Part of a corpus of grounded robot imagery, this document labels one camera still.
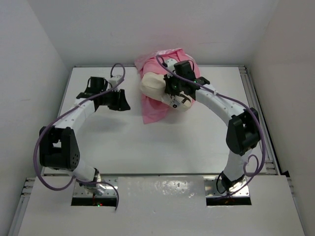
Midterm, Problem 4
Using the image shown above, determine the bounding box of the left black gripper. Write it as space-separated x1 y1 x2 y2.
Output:
100 88 130 111

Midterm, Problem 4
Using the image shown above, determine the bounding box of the cream pillow with bear print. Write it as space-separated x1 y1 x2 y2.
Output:
140 72 192 112

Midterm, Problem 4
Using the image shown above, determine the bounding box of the pink satin pillowcase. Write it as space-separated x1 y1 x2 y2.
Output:
134 48 200 124

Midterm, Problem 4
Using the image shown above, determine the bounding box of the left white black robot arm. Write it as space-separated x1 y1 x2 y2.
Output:
37 76 130 188

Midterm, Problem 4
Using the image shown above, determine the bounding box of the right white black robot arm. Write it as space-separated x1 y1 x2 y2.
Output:
162 59 260 193

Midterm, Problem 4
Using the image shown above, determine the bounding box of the white foam front board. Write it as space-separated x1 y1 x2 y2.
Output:
19 176 304 236

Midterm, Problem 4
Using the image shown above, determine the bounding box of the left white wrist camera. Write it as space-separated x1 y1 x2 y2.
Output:
108 75 124 88

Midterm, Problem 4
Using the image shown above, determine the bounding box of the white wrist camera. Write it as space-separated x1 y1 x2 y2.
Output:
166 59 177 71
108 75 124 88

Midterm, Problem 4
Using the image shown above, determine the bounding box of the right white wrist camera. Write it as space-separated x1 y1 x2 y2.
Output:
166 59 177 71

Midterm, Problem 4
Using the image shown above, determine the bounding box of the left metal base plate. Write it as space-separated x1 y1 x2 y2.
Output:
73 178 118 198

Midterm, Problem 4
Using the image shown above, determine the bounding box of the metal base plate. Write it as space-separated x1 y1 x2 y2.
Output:
73 178 118 198
203 176 250 198

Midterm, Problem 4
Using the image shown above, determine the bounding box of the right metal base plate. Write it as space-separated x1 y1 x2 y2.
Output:
203 176 250 198

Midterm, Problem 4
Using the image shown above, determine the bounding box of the right aluminium frame rail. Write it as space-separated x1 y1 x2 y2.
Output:
238 66 281 175

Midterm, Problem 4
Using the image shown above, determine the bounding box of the aluminium frame rail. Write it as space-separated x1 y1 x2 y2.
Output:
8 177 35 236
238 66 281 175

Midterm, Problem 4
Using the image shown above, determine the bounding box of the left aluminium frame rail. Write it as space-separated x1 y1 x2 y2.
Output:
8 177 35 236

